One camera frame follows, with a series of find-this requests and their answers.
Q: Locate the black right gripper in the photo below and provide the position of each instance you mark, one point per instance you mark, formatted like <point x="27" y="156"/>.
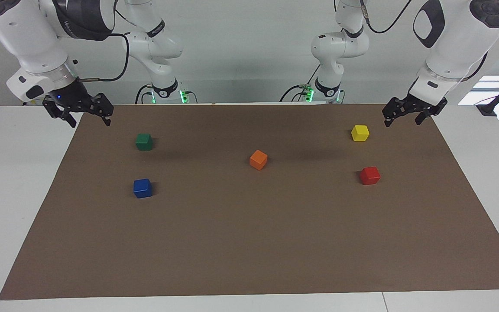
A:
<point x="74" y="97"/>

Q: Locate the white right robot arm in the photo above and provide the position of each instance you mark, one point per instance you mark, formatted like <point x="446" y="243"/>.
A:
<point x="24" y="39"/>

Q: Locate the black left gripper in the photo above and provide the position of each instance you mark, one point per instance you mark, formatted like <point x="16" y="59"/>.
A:
<point x="418" y="105"/>

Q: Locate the orange wooden block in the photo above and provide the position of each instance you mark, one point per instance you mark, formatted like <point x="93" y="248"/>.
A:
<point x="258" y="160"/>

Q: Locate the yellow wooden block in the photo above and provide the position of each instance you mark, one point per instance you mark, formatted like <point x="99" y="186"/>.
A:
<point x="360" y="133"/>

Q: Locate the green wooden block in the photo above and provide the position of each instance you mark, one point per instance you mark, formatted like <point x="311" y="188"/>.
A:
<point x="144" y="142"/>

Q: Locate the brown table mat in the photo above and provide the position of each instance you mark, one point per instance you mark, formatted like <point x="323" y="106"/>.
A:
<point x="249" y="238"/>

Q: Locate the blue wooden block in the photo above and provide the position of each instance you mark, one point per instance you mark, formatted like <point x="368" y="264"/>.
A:
<point x="142" y="189"/>

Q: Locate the red wooden block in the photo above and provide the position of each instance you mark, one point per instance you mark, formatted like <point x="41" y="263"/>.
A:
<point x="370" y="176"/>

